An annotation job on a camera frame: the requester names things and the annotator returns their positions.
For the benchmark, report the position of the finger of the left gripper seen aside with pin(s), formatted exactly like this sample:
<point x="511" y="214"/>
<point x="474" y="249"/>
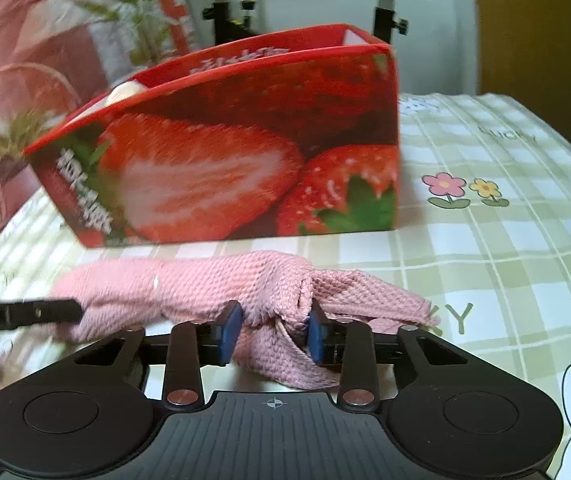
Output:
<point x="42" y="311"/>

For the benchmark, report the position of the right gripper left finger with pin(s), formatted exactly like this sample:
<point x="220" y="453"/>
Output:
<point x="208" y="343"/>

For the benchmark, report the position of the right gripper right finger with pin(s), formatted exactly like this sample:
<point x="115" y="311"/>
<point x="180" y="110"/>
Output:
<point x="326" y="341"/>

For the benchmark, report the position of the pink knit cloth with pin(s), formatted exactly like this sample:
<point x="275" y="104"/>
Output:
<point x="276" y="292"/>

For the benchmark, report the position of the cream knit cloth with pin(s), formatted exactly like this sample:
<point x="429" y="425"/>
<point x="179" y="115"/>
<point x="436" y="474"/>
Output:
<point x="124" y="91"/>

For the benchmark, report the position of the green plaid tablecloth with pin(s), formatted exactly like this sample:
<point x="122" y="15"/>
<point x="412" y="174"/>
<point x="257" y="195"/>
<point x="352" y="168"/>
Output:
<point x="484" y="231"/>

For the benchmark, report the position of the red strawberry cardboard box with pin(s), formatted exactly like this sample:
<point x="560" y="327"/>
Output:
<point x="285" y="134"/>

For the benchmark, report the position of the pink printed backdrop cloth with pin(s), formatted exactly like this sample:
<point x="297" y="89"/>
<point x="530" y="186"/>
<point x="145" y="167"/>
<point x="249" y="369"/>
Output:
<point x="56" y="55"/>

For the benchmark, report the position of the wooden door panel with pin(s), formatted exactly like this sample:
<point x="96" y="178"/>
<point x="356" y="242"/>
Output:
<point x="525" y="48"/>

